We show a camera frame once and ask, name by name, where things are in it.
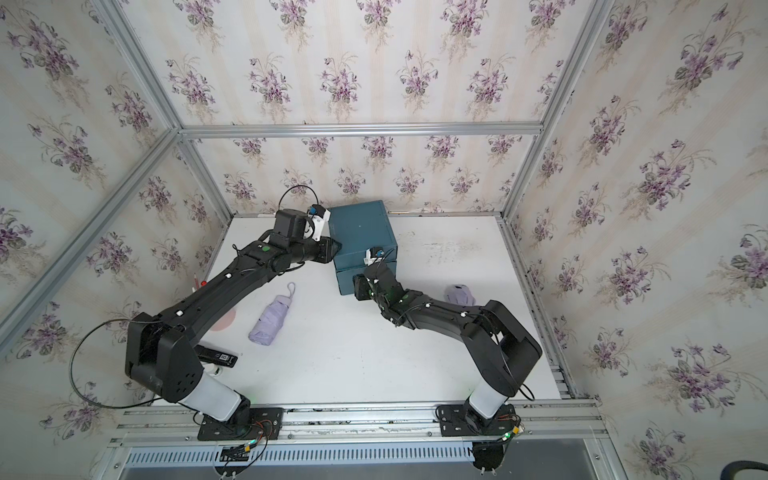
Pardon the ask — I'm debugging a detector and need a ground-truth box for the cup of coloured pens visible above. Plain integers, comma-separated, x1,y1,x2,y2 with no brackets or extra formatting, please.
192,277,206,293

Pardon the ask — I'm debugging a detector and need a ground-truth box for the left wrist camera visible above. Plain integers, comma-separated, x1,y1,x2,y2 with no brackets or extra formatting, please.
305,204,331,241

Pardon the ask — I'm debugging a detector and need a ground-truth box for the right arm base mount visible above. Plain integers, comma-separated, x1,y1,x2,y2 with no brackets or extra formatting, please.
435,401,524,440

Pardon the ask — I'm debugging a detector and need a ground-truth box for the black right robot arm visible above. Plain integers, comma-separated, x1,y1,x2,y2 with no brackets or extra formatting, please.
353,262,543,422

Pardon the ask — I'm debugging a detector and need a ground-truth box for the white ventilation grille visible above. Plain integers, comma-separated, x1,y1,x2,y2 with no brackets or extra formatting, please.
125,441,474,469

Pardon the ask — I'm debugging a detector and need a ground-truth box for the purple folded umbrella left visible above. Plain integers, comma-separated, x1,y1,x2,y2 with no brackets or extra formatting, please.
248,282,296,346

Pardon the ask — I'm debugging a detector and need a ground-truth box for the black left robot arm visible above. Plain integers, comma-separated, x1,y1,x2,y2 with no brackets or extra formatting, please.
125,203,341,434

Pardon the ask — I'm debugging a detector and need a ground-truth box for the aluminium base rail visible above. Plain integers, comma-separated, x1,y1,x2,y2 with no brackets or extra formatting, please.
107,399,609,447

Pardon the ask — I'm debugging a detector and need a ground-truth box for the teal drawer cabinet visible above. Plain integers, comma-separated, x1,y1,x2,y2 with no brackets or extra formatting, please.
329,200,398,296

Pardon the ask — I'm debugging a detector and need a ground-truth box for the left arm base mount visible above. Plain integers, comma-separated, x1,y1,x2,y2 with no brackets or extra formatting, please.
197,407,285,441

